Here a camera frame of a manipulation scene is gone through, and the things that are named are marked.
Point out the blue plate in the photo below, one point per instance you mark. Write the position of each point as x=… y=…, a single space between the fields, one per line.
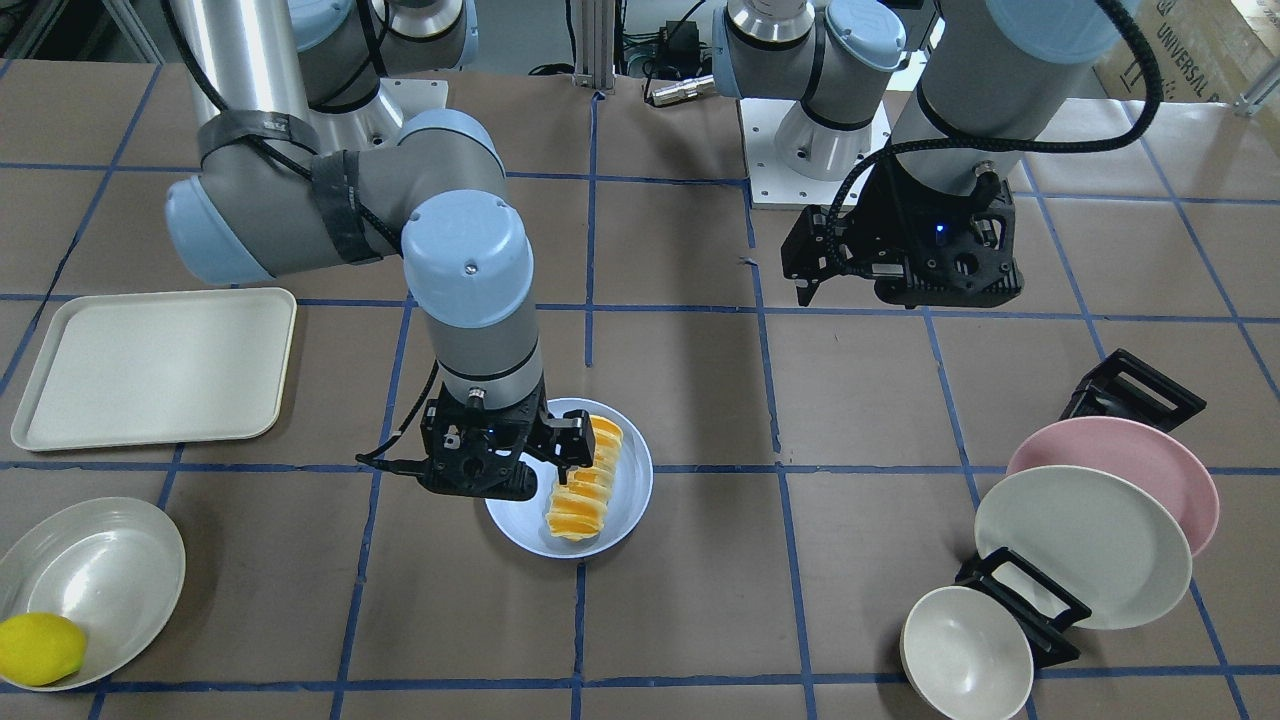
x=524 y=521

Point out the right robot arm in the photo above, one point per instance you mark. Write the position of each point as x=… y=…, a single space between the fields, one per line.
x=278 y=193

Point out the white rectangular tray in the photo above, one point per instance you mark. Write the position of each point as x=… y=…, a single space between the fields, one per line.
x=154 y=368

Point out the black dish rack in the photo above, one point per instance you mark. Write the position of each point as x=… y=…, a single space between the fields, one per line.
x=1122 y=386

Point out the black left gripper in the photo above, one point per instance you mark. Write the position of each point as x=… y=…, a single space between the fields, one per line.
x=882 y=232

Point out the cream white plate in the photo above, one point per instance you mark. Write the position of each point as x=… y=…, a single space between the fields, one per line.
x=1104 y=540

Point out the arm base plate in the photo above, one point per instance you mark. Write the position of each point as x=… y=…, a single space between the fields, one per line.
x=820 y=170
x=399 y=100

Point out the aluminium frame post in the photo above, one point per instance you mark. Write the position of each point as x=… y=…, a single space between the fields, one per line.
x=596 y=27

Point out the cardboard box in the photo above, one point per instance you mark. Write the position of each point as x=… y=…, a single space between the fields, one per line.
x=1210 y=51

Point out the silver cylindrical connector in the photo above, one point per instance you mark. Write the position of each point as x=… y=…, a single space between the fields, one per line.
x=686 y=90

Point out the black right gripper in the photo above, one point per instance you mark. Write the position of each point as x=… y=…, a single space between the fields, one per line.
x=563 y=436

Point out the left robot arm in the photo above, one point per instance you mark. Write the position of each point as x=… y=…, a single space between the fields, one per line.
x=997 y=77

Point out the white shallow bowl plate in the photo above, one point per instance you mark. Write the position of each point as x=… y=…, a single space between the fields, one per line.
x=112 y=566

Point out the yellow lemon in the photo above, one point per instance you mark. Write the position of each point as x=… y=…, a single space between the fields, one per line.
x=40 y=648

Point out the orange striped bread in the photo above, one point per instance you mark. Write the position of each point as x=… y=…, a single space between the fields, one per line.
x=578 y=510

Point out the small white bowl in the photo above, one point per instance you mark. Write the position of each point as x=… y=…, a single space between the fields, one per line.
x=965 y=655

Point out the pink plate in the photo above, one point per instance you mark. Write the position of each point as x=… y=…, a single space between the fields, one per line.
x=1147 y=457

